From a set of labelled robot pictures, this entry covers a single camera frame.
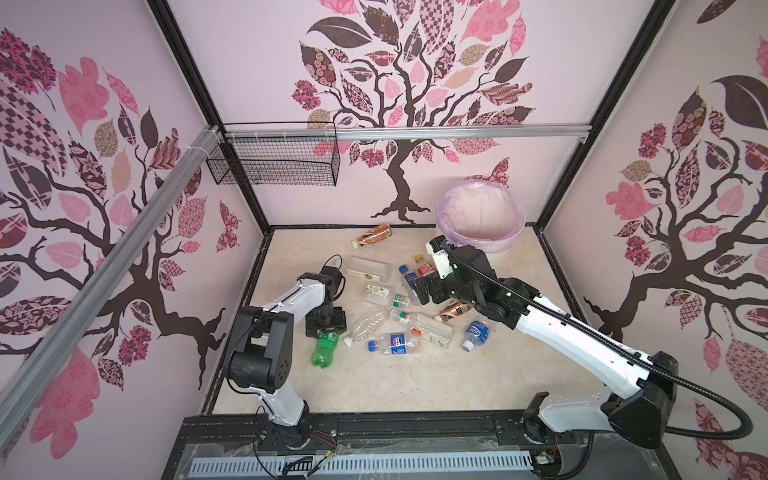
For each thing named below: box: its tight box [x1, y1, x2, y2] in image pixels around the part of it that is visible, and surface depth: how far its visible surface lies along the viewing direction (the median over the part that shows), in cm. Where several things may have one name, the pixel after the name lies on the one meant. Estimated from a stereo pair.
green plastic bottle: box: [311, 332, 340, 369], surface depth 87 cm
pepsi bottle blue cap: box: [368, 328, 423, 355], surface depth 87 cm
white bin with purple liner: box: [436, 179, 527, 254], surface depth 95 cm
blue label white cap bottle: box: [462, 320, 491, 353], surface depth 87 cm
